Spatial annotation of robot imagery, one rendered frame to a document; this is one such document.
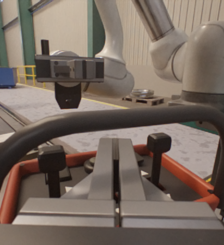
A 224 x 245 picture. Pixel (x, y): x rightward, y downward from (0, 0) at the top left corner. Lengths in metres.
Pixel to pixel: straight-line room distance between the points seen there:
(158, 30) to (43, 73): 0.54
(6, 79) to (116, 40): 9.19
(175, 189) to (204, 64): 0.46
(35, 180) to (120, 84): 0.40
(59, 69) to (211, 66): 0.45
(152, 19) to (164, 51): 0.12
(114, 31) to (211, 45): 0.29
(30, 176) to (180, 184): 0.18
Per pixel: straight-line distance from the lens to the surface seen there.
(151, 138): 0.19
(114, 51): 0.57
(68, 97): 0.43
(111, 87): 0.55
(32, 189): 0.22
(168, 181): 0.23
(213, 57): 0.62
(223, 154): 0.18
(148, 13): 0.78
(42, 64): 0.35
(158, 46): 0.77
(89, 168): 0.23
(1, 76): 9.69
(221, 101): 0.65
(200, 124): 0.63
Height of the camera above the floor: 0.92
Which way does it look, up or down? 16 degrees down
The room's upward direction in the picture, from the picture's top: 2 degrees clockwise
